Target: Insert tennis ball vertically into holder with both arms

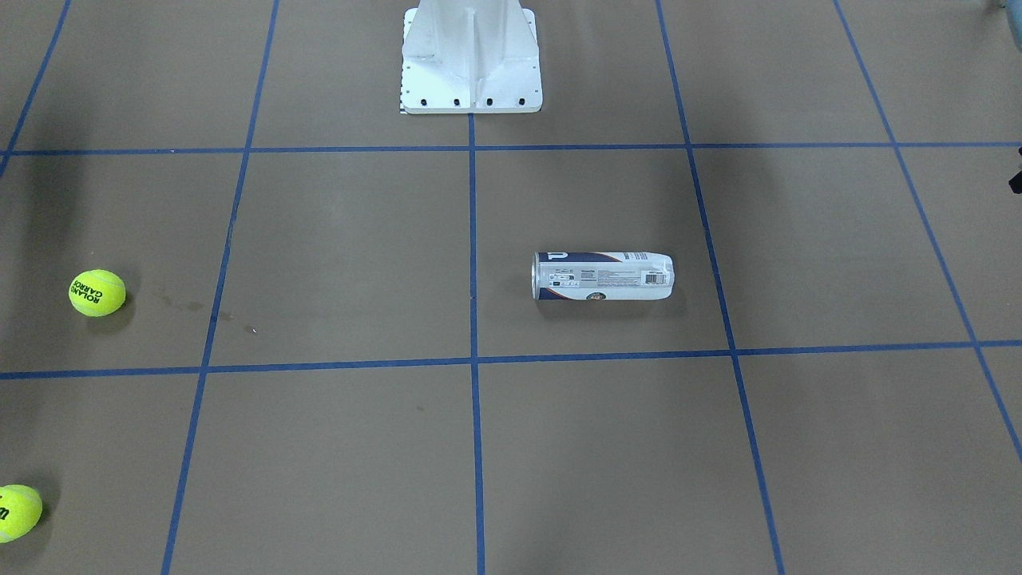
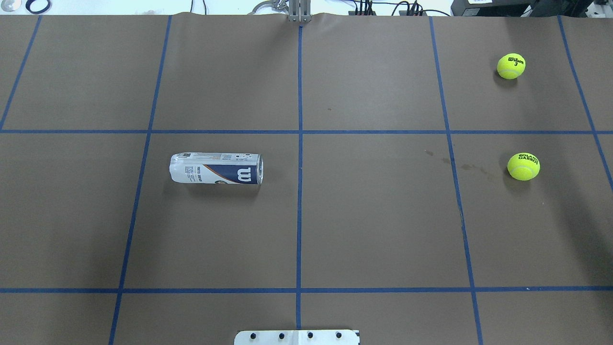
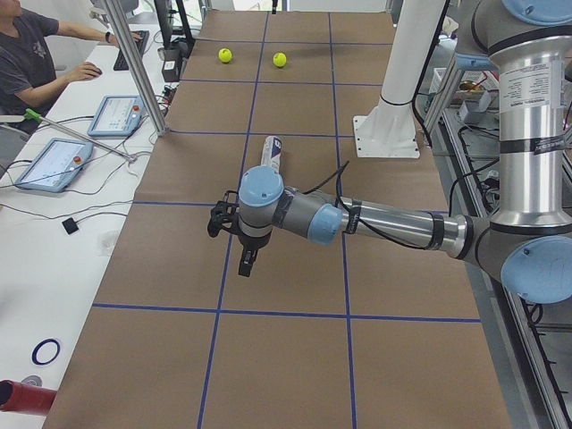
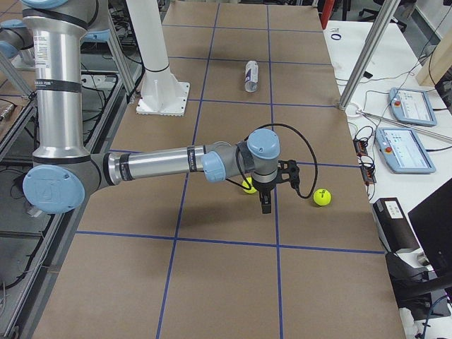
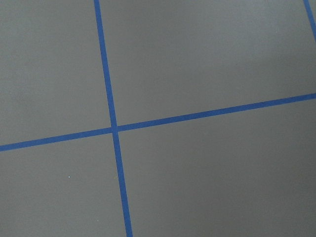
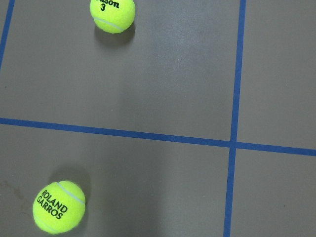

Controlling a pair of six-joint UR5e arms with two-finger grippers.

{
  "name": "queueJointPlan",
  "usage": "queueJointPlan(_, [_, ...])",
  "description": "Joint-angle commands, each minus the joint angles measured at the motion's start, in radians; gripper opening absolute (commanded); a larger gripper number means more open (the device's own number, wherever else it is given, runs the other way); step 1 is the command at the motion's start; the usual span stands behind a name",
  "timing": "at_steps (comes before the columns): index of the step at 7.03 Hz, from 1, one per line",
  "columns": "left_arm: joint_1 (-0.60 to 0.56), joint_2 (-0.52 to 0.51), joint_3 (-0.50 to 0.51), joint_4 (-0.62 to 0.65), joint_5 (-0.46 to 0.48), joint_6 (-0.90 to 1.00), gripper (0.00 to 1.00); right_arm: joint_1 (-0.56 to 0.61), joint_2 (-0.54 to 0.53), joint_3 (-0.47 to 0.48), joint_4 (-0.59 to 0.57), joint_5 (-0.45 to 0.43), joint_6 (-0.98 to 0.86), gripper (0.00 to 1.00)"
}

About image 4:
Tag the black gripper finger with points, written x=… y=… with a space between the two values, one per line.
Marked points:
x=266 y=205

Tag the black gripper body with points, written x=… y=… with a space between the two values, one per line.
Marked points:
x=263 y=188

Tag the yellow tennis ball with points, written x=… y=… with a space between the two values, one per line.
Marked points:
x=322 y=197
x=247 y=186

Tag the clear tennis ball can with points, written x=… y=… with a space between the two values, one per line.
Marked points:
x=251 y=76

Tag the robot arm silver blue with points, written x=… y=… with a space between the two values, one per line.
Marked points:
x=64 y=172

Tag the black box with label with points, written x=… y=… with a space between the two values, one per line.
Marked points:
x=393 y=226

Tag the teach pendant near tablet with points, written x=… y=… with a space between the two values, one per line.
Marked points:
x=403 y=151

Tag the teach pendant tablet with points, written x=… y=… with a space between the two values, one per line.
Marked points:
x=403 y=151
x=412 y=107

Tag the black computer monitor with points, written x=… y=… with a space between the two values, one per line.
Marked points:
x=431 y=221

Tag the teach pendant far tablet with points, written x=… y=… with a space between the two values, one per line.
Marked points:
x=412 y=107

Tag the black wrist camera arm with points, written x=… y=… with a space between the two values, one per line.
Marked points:
x=288 y=171

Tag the white pedestal column base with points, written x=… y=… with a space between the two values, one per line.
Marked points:
x=161 y=92

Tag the aluminium frame post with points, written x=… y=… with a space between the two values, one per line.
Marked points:
x=371 y=43

